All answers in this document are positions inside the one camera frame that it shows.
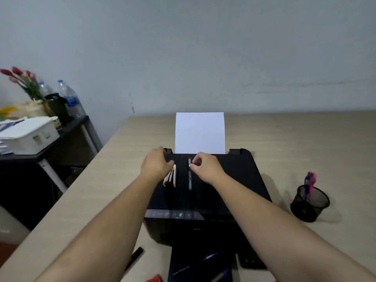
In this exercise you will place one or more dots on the person's right hand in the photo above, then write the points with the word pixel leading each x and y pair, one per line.
pixel 210 170

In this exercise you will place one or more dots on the person's left hand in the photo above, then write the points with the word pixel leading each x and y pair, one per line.
pixel 154 167

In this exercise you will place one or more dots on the person's left thumb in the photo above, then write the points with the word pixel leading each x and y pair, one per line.
pixel 169 164

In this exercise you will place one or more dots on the person's right thumb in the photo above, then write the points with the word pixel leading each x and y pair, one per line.
pixel 194 165

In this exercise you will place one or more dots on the grey pen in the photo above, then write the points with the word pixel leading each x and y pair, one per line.
pixel 190 179

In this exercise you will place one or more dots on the person's right forearm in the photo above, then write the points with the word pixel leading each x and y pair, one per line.
pixel 273 229

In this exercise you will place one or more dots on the person's left forearm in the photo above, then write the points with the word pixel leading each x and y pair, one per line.
pixel 117 226

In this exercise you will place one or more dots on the white pen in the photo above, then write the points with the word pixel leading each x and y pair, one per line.
pixel 174 177

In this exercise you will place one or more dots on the white paper sheet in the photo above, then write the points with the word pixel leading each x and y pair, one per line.
pixel 199 133

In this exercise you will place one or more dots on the black printer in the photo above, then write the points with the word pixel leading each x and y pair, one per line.
pixel 205 202

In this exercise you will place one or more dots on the black marker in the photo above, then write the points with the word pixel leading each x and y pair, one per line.
pixel 135 257

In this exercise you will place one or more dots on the red object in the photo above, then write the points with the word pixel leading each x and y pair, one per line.
pixel 154 279

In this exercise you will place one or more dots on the pink and blue pen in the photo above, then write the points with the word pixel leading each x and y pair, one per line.
pixel 309 182

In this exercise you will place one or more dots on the large clear water bottle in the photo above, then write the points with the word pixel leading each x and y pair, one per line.
pixel 72 99

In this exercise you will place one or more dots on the black mesh pen holder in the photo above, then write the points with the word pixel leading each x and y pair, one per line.
pixel 308 207

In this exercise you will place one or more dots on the black bag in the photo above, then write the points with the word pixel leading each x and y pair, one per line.
pixel 58 108

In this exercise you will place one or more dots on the white plastic box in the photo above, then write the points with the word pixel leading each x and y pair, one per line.
pixel 32 135

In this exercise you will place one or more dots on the black side table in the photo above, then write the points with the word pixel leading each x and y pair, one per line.
pixel 26 173

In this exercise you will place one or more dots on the small clear water bottle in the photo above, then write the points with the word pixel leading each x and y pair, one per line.
pixel 44 89

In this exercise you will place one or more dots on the cream woven basket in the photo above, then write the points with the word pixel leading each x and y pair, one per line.
pixel 29 110

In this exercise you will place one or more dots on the red tulip bouquet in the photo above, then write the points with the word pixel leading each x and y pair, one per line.
pixel 25 80

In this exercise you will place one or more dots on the stack of papers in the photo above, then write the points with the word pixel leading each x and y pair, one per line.
pixel 7 123

